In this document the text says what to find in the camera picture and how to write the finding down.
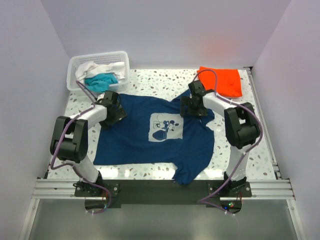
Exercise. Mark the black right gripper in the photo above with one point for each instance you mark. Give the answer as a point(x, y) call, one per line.
point(185, 100)

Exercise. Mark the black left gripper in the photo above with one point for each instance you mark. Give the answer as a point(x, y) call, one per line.
point(119, 114)

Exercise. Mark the navy blue t shirt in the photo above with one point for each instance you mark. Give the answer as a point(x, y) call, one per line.
point(154, 132)

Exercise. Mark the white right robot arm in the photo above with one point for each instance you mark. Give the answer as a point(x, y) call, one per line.
point(243, 130)

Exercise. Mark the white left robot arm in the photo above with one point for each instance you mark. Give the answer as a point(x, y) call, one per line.
point(70, 139)

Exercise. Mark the teal crumpled t shirt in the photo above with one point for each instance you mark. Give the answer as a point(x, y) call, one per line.
point(101, 82)

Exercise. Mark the white crumpled t shirt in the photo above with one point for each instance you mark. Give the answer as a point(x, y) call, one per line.
point(90, 69)

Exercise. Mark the orange folded t shirt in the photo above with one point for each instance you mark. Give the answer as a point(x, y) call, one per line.
point(229, 81)

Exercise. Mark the white plastic basket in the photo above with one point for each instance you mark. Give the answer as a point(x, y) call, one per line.
point(99, 58)

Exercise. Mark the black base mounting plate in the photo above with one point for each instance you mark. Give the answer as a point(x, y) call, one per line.
point(115, 193)

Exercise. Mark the aluminium frame rail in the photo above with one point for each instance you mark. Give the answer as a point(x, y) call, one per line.
point(54, 189)

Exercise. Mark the right side aluminium rail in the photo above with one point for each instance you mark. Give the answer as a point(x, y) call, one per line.
point(276, 188)

